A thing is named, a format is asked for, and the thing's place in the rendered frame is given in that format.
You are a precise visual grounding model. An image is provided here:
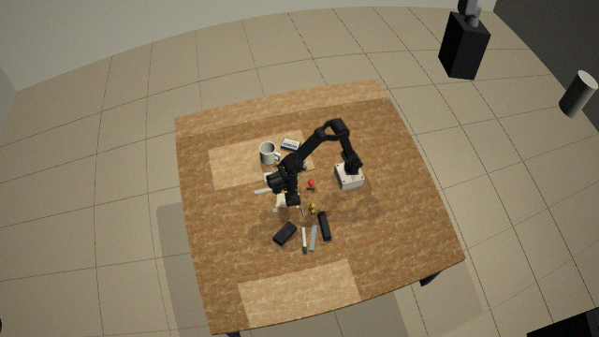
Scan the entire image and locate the cream paper card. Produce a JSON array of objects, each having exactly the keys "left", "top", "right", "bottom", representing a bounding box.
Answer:
[{"left": 275, "top": 194, "right": 286, "bottom": 207}]

